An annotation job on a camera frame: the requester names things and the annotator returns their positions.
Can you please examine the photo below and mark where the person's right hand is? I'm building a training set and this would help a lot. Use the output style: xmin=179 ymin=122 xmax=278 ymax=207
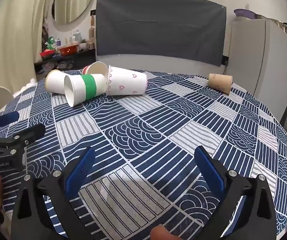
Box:
xmin=149 ymin=224 xmax=174 ymax=240

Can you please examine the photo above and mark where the tall beige bottle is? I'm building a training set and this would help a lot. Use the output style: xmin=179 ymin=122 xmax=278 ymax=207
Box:
xmin=88 ymin=15 xmax=96 ymax=49

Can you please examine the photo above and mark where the red dish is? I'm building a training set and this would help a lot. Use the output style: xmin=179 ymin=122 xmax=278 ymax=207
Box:
xmin=40 ymin=50 xmax=57 ymax=60

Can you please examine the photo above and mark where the blue white patterned tablecloth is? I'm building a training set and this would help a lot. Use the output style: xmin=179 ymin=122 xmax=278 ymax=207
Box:
xmin=0 ymin=69 xmax=287 ymax=240

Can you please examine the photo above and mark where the round wall mirror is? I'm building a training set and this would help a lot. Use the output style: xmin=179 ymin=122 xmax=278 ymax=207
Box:
xmin=51 ymin=0 xmax=95 ymax=32

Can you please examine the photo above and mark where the white refrigerator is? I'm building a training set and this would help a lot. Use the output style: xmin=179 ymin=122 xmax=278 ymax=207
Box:
xmin=227 ymin=18 xmax=287 ymax=131

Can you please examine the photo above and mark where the purple basin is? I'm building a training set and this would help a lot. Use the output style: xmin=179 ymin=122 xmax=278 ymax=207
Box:
xmin=234 ymin=8 xmax=255 ymax=20

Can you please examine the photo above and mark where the white paper cup heart print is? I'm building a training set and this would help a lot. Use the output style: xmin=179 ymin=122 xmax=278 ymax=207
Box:
xmin=105 ymin=65 xmax=147 ymax=96

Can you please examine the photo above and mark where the white chair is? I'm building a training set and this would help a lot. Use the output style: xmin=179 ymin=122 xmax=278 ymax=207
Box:
xmin=0 ymin=86 xmax=14 ymax=103

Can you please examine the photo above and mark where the brown paper cup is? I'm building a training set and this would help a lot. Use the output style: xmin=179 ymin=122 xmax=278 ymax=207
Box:
xmin=207 ymin=73 xmax=233 ymax=95

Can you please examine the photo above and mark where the cream curtain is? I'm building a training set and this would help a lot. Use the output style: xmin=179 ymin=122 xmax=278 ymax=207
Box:
xmin=0 ymin=0 xmax=57 ymax=81

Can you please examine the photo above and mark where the white paper cup yellow rim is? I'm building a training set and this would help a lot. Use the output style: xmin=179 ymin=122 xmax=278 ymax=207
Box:
xmin=45 ymin=69 xmax=70 ymax=95

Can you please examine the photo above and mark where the black cabinet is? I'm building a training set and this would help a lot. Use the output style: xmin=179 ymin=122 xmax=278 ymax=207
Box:
xmin=34 ymin=49 xmax=97 ymax=75

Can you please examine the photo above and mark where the white paper cup green band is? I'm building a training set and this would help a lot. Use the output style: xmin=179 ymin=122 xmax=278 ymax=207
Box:
xmin=64 ymin=74 xmax=107 ymax=108

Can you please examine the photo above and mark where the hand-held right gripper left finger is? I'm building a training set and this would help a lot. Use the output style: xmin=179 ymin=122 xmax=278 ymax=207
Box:
xmin=11 ymin=146 xmax=96 ymax=240

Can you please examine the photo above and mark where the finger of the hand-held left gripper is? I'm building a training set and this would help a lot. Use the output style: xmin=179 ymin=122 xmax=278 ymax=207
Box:
xmin=0 ymin=112 xmax=20 ymax=133
xmin=0 ymin=124 xmax=46 ymax=156

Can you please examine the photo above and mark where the red bowl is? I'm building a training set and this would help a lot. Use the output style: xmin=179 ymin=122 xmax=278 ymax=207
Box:
xmin=59 ymin=43 xmax=80 ymax=56

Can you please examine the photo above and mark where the white paper cup red rim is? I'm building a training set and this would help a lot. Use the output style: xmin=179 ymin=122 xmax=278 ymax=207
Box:
xmin=82 ymin=61 xmax=109 ymax=78

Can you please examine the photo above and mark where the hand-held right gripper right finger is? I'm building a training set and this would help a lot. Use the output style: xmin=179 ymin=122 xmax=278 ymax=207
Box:
xmin=194 ymin=146 xmax=277 ymax=240

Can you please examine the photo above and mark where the green toy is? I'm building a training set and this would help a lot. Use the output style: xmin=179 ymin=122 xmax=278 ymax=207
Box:
xmin=45 ymin=37 xmax=56 ymax=51

